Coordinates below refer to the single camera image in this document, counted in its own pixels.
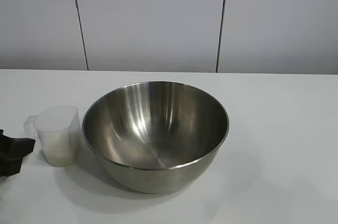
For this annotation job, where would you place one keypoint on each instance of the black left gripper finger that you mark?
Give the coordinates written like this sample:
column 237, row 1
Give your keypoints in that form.
column 10, row 167
column 18, row 143

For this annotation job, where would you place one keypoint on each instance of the clear plastic measuring cup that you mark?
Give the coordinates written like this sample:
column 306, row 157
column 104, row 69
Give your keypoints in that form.
column 59, row 134

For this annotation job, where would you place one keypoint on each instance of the white rice grains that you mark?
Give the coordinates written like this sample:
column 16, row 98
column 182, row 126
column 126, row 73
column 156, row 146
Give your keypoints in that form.
column 61, row 161

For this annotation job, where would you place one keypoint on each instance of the stainless steel mixing bowl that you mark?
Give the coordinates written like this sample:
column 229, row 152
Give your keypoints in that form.
column 155, row 139

